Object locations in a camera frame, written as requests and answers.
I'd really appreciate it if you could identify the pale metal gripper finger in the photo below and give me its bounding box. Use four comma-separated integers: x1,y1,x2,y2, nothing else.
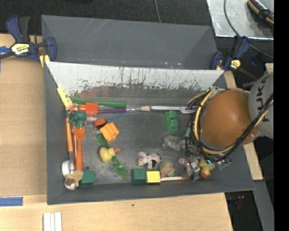
162,141,187,152
163,135,184,144

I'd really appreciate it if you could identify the green toy figure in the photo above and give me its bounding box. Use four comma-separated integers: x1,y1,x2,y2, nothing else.
164,110,179,133

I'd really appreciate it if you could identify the grey metal clip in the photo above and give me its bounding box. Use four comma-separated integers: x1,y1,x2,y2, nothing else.
186,159,201,182

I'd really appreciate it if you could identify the beige banded ball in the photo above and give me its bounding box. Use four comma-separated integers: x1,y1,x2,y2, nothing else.
158,161,176,178

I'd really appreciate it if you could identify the yellow and orange toy duck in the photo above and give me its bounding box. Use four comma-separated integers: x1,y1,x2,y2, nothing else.
198,159,216,180

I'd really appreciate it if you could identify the metal fork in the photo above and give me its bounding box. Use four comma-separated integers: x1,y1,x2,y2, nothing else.
150,105,198,115

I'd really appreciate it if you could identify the white and red toy figure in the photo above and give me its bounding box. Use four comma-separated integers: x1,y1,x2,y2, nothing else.
137,151,161,169

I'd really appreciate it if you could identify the white and orange pen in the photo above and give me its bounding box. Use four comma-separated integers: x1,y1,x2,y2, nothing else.
159,175,185,182

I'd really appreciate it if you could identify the yellow cube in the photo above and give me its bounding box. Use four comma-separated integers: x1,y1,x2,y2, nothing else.
146,170,161,185

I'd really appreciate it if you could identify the dark green cube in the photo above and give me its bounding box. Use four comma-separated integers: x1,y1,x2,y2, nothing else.
80,170,96,186
130,168,148,185

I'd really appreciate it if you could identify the green plastic fork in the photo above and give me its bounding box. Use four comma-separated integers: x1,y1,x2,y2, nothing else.
95,133,130,180

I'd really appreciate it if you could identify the orange toy block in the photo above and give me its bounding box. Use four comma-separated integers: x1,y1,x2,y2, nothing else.
99,122,120,142

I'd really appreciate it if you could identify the blue thin stick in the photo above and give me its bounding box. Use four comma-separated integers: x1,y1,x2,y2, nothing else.
86,113,131,126

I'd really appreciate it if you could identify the yellow rubber duck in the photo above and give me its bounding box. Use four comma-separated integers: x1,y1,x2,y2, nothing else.
98,146,123,164

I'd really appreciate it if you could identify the red round cap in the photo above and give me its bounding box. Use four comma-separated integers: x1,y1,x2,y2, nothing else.
93,118,108,130

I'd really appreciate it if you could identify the orange-red plastic block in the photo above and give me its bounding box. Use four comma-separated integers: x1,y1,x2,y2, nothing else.
78,102,100,118

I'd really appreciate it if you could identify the dark green toy animal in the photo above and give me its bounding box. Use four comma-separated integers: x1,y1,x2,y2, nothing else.
68,110,88,128

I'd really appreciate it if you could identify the orange pencil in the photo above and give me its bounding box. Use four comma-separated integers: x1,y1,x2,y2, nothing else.
66,116,75,161

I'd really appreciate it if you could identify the grey metal bin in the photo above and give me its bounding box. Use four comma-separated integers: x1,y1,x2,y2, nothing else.
40,14,256,205

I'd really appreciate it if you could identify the brown and white plush toy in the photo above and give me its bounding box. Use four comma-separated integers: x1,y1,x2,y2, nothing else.
63,168,84,191

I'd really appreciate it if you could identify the yellow flat block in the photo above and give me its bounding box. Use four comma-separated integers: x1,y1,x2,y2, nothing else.
56,86,73,109

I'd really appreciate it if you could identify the purple handle brush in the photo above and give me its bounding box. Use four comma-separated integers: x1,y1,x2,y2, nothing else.
97,105,152,115

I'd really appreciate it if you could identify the green long handle tool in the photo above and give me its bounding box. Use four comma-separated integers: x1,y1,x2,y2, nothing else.
70,98,127,109

